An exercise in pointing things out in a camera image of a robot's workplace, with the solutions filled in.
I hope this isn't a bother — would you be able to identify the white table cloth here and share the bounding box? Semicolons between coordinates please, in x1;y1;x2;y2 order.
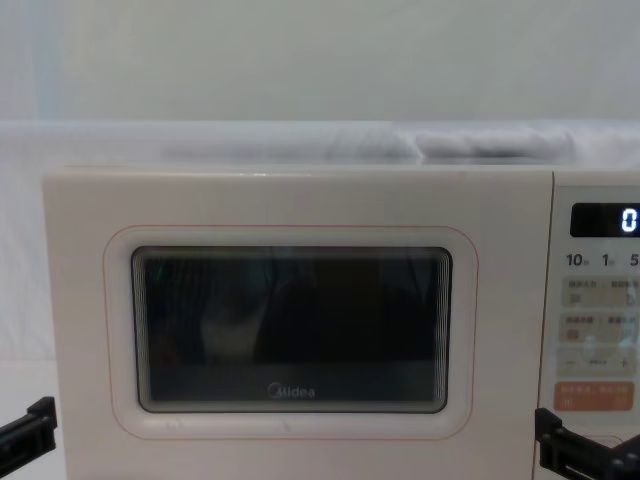
0;357;49;480

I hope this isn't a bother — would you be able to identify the oven control panel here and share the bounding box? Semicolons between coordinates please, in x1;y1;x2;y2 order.
552;172;640;480

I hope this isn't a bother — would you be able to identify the cream microwave oven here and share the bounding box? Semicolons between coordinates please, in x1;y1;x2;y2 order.
42;119;640;480

